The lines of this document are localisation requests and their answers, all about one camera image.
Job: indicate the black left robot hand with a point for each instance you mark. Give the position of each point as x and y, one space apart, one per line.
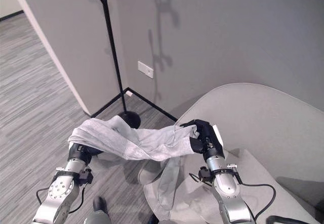
80 150

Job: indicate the grey sofa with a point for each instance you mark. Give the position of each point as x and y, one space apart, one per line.
243 145

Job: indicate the white wall socket plate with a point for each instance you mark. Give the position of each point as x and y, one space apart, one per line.
145 69

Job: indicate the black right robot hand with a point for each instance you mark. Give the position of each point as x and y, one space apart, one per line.
206 135

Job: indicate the light grey garment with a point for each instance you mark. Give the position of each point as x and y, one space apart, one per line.
141 143

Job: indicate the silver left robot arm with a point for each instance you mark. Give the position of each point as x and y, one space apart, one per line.
64 188

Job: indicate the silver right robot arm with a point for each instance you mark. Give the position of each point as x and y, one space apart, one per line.
225 186

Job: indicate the black armrest bar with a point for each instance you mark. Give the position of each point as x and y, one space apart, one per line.
291 219

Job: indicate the black coat rack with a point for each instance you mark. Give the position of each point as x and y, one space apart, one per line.
115 57

